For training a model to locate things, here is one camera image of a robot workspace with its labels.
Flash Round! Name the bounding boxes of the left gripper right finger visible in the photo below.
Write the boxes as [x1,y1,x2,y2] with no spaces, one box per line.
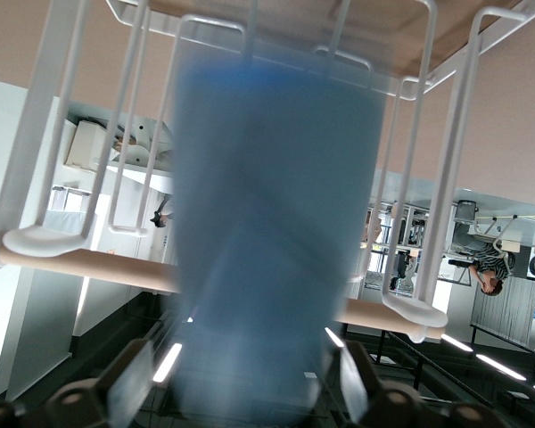
[327,342,535,428]

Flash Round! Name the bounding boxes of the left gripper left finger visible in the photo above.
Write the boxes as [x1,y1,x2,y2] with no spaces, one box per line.
[0,338,157,428]

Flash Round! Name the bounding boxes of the blue plastic cup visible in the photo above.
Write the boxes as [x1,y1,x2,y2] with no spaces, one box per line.
[169,57,388,427]

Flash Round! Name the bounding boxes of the wooden rack dowel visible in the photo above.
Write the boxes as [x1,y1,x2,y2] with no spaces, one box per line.
[0,230,448,341]

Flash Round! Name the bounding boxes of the seated person striped shirt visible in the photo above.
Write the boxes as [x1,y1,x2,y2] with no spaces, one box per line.
[470,246,517,298]

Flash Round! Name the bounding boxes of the grey office chair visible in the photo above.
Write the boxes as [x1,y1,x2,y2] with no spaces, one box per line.
[448,199,518,271]

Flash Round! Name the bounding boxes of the white wire cup rack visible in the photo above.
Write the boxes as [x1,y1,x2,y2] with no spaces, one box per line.
[0,0,535,345]

